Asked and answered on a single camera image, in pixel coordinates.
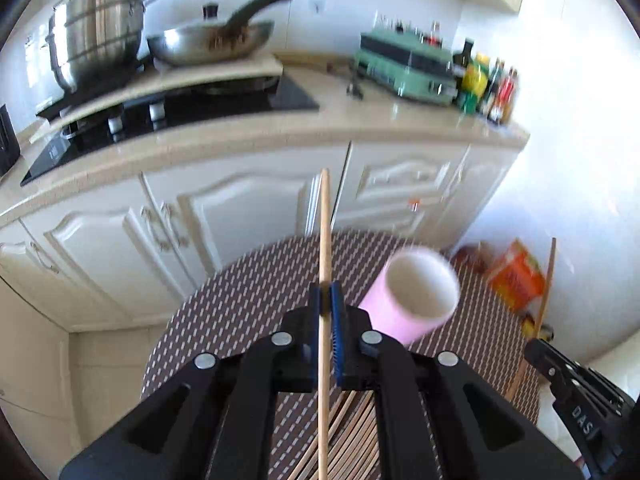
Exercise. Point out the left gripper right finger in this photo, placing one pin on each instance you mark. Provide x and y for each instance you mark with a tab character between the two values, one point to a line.
352	368

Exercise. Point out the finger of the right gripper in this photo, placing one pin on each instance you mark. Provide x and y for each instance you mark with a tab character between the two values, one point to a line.
560	367

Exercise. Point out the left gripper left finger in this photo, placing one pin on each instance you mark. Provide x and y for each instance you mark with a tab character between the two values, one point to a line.
299	371

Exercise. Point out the brown polka dot tablecloth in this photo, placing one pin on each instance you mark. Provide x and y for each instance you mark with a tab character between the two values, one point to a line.
247	299

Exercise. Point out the pink cylindrical utensil cup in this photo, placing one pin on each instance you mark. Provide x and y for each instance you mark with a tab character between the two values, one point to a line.
416	292

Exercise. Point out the orange rice bag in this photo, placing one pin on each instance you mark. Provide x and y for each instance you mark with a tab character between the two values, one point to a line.
516	277

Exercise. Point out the cream base cabinets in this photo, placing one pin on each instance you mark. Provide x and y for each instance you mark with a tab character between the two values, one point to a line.
120	238

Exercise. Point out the black glass gas hob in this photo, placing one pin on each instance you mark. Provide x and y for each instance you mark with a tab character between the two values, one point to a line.
169	109

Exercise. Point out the dark soy sauce bottle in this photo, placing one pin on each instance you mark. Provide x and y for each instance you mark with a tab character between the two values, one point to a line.
491	91

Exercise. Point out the red label sauce bottle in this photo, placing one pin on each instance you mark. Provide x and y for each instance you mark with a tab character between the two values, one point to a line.
504	97

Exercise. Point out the beige stone board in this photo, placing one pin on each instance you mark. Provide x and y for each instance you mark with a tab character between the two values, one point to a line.
154	82

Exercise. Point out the green yellow bottle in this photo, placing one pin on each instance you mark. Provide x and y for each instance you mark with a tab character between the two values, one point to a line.
474	84

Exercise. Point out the green electric grill cooker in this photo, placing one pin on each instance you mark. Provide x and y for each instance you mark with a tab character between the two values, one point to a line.
405	64

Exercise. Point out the steel wok with lid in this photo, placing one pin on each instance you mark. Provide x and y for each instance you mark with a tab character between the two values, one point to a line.
211	40

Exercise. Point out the dark olive oil bottle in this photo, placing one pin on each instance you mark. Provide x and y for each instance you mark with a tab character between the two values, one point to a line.
461	61

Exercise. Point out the black electric kettle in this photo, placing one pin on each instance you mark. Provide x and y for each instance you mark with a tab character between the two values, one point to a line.
10	150

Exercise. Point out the stainless steel steamer pot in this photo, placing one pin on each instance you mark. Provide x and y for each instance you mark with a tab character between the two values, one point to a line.
88	38

